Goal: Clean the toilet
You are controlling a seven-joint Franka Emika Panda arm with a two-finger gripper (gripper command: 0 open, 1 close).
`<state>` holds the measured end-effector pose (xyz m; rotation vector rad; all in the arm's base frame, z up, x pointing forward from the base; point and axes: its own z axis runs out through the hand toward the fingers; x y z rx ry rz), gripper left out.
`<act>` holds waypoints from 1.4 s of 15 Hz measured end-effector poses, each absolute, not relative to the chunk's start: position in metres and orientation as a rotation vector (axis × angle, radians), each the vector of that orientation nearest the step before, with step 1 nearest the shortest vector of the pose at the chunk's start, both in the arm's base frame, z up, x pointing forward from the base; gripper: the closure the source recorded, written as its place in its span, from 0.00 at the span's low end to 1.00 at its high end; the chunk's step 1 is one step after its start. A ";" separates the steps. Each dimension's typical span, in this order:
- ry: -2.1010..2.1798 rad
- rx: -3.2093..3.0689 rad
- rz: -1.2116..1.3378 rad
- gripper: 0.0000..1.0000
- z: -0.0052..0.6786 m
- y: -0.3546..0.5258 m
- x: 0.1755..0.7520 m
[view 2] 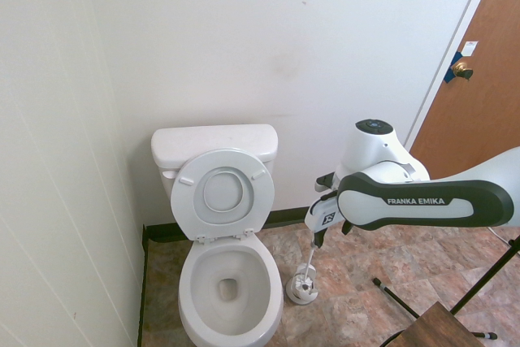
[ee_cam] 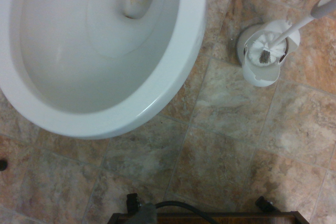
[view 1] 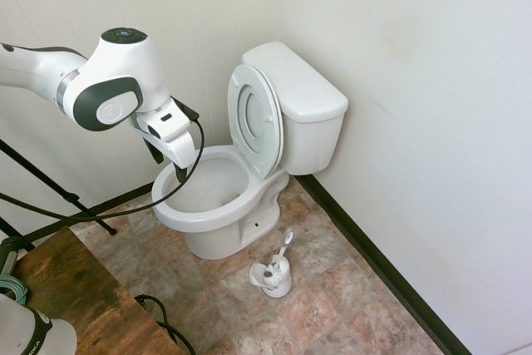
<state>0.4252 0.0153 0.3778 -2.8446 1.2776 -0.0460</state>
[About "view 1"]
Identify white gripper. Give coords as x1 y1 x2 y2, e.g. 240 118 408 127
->
136 98 197 185

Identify white toilet brush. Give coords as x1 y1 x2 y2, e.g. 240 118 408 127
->
264 229 297 288

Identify black baseboard beside toilet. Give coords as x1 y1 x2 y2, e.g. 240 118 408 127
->
23 181 157 244

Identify white toilet bowl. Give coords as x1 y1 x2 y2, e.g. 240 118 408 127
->
150 145 292 261

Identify white toilet seat lid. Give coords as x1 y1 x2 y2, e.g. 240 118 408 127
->
226 64 285 180

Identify white toilet tank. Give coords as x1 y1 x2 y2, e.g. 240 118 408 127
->
281 101 346 176

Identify white toilet tank lid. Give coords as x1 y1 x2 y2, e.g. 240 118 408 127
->
241 41 349 124

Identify white toilet brush holder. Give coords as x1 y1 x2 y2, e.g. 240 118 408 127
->
249 256 293 299

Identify black baseboard behind toilet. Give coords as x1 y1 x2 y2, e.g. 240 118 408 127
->
296 173 475 355

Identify brown wooden table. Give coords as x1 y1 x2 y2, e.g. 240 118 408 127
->
11 224 186 355

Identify dark cylindrical clamp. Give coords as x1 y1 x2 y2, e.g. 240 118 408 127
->
0 235 27 278

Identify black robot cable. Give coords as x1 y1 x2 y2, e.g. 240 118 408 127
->
0 116 206 222

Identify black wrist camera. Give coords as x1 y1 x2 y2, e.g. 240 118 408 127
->
171 96 200 122

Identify black camera tripod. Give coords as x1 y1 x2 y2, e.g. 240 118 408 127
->
0 137 118 250

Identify black floor cable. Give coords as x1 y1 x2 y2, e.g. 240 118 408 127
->
134 293 197 355

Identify green coiled cable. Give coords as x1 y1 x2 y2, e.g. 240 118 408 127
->
0 273 28 311

